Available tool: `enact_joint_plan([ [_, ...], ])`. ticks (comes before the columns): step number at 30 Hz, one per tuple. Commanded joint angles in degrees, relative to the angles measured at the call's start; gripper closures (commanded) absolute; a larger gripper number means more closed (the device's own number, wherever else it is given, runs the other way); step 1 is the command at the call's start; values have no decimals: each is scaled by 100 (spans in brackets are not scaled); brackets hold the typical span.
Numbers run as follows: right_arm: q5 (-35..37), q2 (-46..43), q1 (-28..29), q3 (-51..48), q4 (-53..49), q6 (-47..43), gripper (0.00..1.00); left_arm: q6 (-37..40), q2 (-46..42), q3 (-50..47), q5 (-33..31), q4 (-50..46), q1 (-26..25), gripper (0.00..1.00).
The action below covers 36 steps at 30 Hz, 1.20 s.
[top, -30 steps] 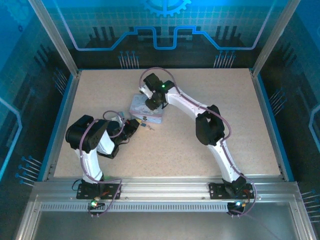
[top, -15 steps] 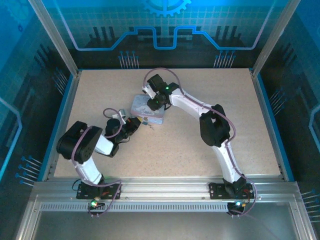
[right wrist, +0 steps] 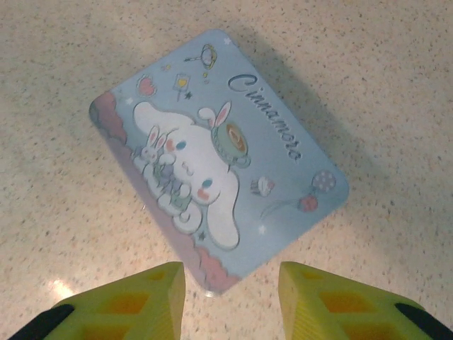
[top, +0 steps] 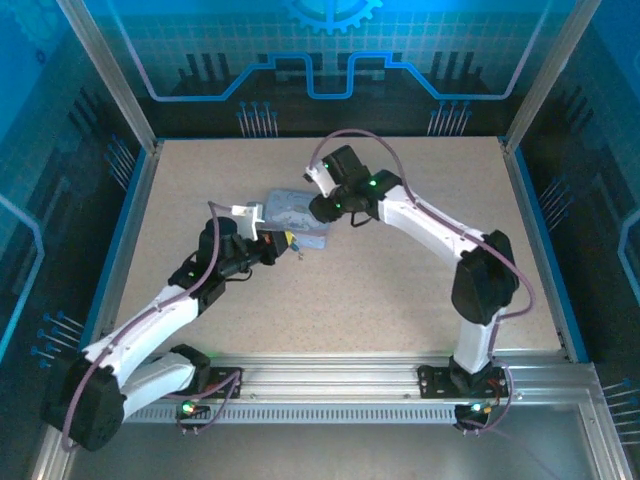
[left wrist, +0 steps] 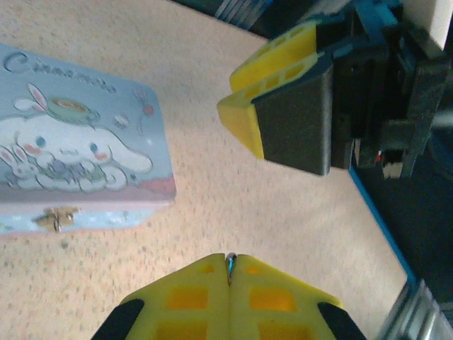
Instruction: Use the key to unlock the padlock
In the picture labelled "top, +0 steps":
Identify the blue cartoon print box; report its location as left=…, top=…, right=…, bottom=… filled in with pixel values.
left=263, top=187, right=336, bottom=251

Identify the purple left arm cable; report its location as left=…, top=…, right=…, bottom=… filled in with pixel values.
left=59, top=200, right=245, bottom=452

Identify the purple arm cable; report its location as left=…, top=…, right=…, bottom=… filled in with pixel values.
left=309, top=129, right=534, bottom=437
left=59, top=200, right=245, bottom=452

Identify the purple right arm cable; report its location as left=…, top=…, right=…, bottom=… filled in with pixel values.
left=309, top=129, right=534, bottom=437

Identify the aluminium side rail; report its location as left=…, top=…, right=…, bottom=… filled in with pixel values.
left=501, top=139, right=592, bottom=364
left=78, top=144, right=164, bottom=362

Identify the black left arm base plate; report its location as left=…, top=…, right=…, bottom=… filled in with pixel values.
left=197, top=366, right=245, bottom=401

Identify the wide aluminium base rail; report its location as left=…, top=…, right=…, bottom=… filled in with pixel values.
left=67, top=351, right=604, bottom=403

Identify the slotted metal cable duct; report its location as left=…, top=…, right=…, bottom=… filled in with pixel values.
left=122, top=404, right=587, bottom=427

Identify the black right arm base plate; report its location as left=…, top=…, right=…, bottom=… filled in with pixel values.
left=417, top=364, right=515, bottom=401

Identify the aluminium frame post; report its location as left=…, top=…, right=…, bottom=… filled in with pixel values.
left=501, top=0, right=604, bottom=154
left=55, top=0, right=162, bottom=153

